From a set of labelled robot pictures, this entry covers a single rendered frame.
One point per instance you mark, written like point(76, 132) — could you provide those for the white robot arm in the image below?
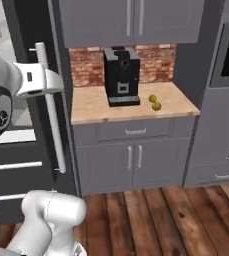
point(52, 213)

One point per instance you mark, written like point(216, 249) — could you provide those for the grey drawer front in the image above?
point(112, 130)

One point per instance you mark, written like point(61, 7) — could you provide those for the grey wall cupboard door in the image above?
point(172, 20)
point(96, 20)

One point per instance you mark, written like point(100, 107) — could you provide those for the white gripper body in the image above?
point(54, 83)

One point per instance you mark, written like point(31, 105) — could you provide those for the yellow lemon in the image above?
point(152, 98)

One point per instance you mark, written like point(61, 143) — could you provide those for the dark fridge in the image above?
point(6, 180)

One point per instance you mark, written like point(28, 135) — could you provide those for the black coffee machine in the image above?
point(122, 76)

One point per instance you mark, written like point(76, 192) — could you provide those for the dark fridge door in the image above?
point(22, 20)

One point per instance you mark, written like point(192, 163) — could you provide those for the tall grey cupboard unit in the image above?
point(209, 133)

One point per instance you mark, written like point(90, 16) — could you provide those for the grey base cupboard door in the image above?
point(102, 170)
point(162, 163)

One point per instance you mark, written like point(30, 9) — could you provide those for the yellow green squash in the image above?
point(156, 106)

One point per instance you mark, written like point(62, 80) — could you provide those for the dark fridge drawer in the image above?
point(6, 210)
point(16, 153)

